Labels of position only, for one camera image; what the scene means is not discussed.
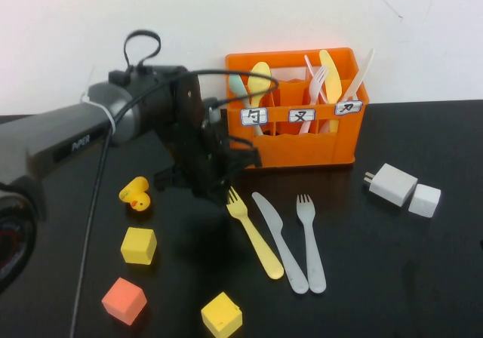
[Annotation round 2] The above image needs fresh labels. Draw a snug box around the yellow plastic spoon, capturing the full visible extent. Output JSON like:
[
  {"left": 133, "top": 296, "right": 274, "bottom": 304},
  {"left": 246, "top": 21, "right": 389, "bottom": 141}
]
[{"left": 248, "top": 61, "right": 273, "bottom": 109}]

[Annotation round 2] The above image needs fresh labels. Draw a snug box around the pink plastic fork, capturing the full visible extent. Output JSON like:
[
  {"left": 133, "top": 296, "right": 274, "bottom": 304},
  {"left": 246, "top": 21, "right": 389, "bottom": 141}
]
[{"left": 300, "top": 64, "right": 330, "bottom": 134}]

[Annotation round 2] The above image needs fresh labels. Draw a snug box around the yellow rubber duck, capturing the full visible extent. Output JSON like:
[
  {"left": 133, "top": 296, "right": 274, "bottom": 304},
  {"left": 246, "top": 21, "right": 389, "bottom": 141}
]
[{"left": 118, "top": 176, "right": 152, "bottom": 213}]

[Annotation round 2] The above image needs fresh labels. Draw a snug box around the white zip tie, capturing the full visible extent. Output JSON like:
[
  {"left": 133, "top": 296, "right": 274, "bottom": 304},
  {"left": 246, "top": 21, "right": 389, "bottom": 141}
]
[{"left": 80, "top": 65, "right": 117, "bottom": 132}]

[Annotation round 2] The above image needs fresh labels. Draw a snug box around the yellow plastic knife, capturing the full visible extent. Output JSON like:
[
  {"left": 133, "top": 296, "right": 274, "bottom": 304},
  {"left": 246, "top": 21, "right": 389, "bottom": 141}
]
[{"left": 318, "top": 49, "right": 343, "bottom": 134}]

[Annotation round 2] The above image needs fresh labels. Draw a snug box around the white power adapter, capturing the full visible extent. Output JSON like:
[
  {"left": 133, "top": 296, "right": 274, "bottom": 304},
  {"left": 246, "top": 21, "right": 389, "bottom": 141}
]
[{"left": 363, "top": 162, "right": 419, "bottom": 208}]

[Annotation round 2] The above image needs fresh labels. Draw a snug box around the paper label knife character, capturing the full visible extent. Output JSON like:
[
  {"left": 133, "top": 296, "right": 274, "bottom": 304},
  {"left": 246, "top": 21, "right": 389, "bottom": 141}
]
[{"left": 334, "top": 100, "right": 364, "bottom": 116}]

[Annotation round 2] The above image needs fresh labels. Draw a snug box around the translucent white plastic knife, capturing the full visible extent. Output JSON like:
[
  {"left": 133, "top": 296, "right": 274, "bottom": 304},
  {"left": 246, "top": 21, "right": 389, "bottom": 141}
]
[{"left": 251, "top": 191, "right": 309, "bottom": 296}]

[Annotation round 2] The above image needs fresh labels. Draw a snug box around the yellow foam cube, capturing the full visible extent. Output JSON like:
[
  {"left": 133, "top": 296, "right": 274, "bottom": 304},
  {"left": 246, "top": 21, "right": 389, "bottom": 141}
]
[
  {"left": 120, "top": 226, "right": 158, "bottom": 266},
  {"left": 200, "top": 291, "right": 244, "bottom": 338}
]

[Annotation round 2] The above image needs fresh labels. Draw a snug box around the mint green plastic spoon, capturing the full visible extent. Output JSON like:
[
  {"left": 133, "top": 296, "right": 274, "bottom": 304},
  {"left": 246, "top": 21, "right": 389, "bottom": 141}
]
[{"left": 229, "top": 72, "right": 266, "bottom": 137}]

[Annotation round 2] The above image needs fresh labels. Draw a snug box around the orange plastic cutlery holder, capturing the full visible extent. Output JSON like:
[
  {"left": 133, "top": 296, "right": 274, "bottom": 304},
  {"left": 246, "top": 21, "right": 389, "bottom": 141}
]
[{"left": 225, "top": 47, "right": 370, "bottom": 170}]

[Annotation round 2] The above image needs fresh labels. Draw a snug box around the paper label spoon character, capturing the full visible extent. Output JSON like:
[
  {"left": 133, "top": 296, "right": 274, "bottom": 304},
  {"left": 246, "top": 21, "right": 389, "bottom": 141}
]
[{"left": 240, "top": 106, "right": 269, "bottom": 127}]

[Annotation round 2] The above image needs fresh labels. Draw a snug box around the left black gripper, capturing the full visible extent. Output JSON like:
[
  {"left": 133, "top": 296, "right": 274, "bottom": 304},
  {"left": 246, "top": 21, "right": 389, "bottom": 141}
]
[{"left": 168, "top": 103, "right": 263, "bottom": 204}]

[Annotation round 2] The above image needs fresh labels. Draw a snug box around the cream white plastic knife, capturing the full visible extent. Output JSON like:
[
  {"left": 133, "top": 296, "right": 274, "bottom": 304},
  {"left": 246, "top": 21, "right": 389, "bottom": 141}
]
[{"left": 341, "top": 48, "right": 376, "bottom": 103}]

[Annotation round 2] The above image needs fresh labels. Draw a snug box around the paper label fork character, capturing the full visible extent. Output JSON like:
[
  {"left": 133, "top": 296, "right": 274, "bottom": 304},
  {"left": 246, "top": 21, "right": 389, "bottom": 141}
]
[{"left": 288, "top": 108, "right": 316, "bottom": 124}]

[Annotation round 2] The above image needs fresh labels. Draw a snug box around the orange foam cube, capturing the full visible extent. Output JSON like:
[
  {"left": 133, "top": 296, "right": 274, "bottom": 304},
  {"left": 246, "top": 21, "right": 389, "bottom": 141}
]
[{"left": 100, "top": 276, "right": 148, "bottom": 327}]

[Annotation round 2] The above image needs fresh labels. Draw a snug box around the short looped black cable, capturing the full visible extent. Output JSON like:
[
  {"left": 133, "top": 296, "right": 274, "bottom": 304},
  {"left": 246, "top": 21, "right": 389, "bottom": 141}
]
[{"left": 123, "top": 29, "right": 162, "bottom": 71}]

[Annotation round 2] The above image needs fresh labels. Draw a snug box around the translucent white plastic fork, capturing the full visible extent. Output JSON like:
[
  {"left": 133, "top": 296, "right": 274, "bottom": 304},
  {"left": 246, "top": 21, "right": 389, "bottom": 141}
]
[{"left": 295, "top": 193, "right": 328, "bottom": 294}]

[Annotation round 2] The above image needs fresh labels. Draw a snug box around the white foam cube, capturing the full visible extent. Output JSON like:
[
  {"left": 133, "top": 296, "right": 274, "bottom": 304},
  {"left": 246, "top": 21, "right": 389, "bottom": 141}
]
[{"left": 408, "top": 183, "right": 442, "bottom": 219}]

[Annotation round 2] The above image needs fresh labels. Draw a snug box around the yellow plastic fork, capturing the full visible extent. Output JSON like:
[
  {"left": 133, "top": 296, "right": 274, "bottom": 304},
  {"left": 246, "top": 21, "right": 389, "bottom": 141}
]
[{"left": 225, "top": 186, "right": 285, "bottom": 281}]

